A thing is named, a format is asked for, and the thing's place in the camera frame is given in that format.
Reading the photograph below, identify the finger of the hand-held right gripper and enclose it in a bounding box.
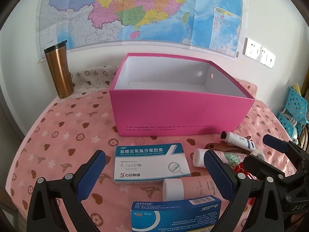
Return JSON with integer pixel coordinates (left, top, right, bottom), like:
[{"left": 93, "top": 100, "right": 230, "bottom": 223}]
[
  {"left": 243, "top": 155, "right": 286, "bottom": 180},
  {"left": 263, "top": 134, "right": 302, "bottom": 157}
]

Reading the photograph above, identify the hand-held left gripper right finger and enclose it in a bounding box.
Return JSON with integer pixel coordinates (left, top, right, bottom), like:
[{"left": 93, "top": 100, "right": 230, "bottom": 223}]
[{"left": 204, "top": 149, "right": 294, "bottom": 232}]

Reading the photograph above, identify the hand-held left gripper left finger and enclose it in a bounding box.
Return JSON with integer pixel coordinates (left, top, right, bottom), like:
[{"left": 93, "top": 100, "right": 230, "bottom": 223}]
[{"left": 26, "top": 150, "right": 107, "bottom": 232}]

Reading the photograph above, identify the red plastic object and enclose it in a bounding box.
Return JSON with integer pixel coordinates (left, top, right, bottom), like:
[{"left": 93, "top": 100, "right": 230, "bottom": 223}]
[{"left": 233, "top": 163, "right": 260, "bottom": 180}]

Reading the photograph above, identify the white tube with blue label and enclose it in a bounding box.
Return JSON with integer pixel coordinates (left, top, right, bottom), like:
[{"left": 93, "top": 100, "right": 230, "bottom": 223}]
[{"left": 221, "top": 131, "right": 256, "bottom": 150}]

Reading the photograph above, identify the teal and white medicine box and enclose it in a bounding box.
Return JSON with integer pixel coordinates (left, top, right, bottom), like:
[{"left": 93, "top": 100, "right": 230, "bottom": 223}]
[{"left": 113, "top": 143, "right": 191, "bottom": 182}]

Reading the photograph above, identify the pink cardboard box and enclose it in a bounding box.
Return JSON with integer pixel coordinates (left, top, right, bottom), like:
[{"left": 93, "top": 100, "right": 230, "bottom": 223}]
[{"left": 109, "top": 53, "right": 256, "bottom": 137}]

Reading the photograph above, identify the white tape roll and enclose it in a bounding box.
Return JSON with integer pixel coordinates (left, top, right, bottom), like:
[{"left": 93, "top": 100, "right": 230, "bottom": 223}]
[{"left": 250, "top": 148, "right": 266, "bottom": 161}]

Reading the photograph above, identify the pink tube with green print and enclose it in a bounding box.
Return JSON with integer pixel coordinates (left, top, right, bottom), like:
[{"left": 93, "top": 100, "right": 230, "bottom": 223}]
[{"left": 192, "top": 148, "right": 244, "bottom": 168}]

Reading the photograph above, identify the brown wooden utensil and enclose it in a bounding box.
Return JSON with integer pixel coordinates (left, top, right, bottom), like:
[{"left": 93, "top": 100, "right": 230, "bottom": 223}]
[{"left": 205, "top": 142, "right": 251, "bottom": 154}]

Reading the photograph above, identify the plain pink tube white cap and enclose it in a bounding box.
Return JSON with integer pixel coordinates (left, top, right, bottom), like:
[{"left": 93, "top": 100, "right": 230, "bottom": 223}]
[{"left": 162, "top": 175, "right": 225, "bottom": 201}]

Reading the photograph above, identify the blue plastic basket rack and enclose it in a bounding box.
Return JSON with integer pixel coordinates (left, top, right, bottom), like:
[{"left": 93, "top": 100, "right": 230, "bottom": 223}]
[{"left": 278, "top": 86, "right": 309, "bottom": 141}]

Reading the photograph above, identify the pink printed blanket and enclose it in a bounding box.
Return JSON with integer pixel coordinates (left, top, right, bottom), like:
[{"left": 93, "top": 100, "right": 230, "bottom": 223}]
[{"left": 5, "top": 78, "right": 302, "bottom": 232}]

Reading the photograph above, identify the blue medicine box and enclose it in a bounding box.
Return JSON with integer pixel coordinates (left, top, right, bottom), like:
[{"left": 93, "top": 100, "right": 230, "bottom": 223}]
[{"left": 131, "top": 194, "right": 222, "bottom": 232}]

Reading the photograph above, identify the cream star-print cloth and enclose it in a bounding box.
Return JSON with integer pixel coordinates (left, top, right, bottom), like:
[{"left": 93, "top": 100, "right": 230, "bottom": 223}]
[{"left": 70, "top": 65, "right": 121, "bottom": 93}]

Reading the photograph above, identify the copper travel mug black lid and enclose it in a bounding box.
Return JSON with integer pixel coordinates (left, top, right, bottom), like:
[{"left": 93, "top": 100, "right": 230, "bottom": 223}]
[{"left": 44, "top": 40, "right": 75, "bottom": 99}]

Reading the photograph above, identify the white wall socket panel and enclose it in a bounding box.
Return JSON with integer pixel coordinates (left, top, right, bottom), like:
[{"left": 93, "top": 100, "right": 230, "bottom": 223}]
[{"left": 244, "top": 37, "right": 276, "bottom": 68}]

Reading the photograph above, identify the colourful wall map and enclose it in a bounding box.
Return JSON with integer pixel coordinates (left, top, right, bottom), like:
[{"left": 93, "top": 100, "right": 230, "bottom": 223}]
[{"left": 36, "top": 0, "right": 243, "bottom": 58}]

